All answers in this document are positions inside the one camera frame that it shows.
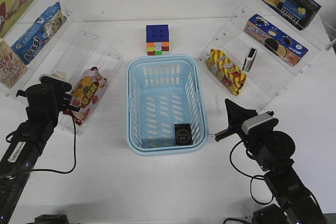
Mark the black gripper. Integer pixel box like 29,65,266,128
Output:
215,99,258,142
16,76,80,119

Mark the clear-wrapped bread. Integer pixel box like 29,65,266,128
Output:
51,71,67,81

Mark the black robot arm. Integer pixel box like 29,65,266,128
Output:
1,75,78,223
215,99,328,223

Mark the black white tissue pack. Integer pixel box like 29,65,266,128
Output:
243,48,257,72

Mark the light blue plastic basket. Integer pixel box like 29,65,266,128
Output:
126,54,208,156

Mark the clear acrylic left shelf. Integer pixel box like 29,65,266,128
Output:
0,0,124,137

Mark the clear acrylic shelf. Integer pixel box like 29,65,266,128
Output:
0,0,124,137
197,0,335,124

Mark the yellow red striped snack bag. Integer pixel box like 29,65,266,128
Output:
206,49,247,95

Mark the pink strawberry cake bag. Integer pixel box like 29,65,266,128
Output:
70,67,108,126

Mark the beige Pocky box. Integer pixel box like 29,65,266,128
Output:
0,38,28,89

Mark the blue cookie bag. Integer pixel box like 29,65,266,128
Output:
11,2,67,65

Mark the clear acrylic right shelf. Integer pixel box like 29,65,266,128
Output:
197,0,335,124

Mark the blue sandwich cookie box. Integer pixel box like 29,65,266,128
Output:
244,14,309,66

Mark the yellow wafer snack box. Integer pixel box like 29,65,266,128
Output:
1,0,34,38

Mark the multicolour puzzle cube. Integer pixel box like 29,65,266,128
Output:
146,24,170,56

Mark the black corn snack box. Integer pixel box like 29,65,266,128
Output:
262,0,321,30

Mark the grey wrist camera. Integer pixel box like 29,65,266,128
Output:
241,112,279,135

